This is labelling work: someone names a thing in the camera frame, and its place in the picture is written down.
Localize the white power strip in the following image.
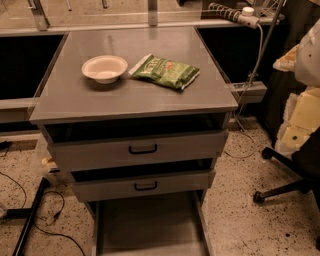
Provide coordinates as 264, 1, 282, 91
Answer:
208, 3, 259, 29

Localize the black office chair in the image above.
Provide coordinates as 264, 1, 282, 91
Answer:
252, 126, 320, 251

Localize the grey metal pole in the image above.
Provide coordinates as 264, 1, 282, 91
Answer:
246, 0, 286, 89

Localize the grey drawer cabinet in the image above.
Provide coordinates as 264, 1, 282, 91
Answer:
29, 26, 239, 203

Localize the open bottom grey drawer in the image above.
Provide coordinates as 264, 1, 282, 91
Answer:
92, 192, 214, 256

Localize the black floor stand bar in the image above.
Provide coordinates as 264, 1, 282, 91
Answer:
12, 178, 50, 256

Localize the black floor cable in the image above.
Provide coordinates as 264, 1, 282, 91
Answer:
0, 171, 87, 256

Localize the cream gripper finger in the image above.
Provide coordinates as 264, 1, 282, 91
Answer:
273, 45, 299, 72
275, 87, 320, 156

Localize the white paper bowl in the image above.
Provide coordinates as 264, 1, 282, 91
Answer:
81, 55, 128, 84

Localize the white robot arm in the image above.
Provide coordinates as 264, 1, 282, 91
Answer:
273, 20, 320, 156

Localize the middle grey drawer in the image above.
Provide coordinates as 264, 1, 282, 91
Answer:
72, 169, 215, 202

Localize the green jalapeno chip bag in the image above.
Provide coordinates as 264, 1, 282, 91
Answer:
129, 54, 200, 91

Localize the grey metal bracket block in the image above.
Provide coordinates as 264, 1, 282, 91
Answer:
227, 81, 267, 104

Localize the top grey drawer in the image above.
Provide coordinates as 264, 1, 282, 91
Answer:
48, 130, 228, 172

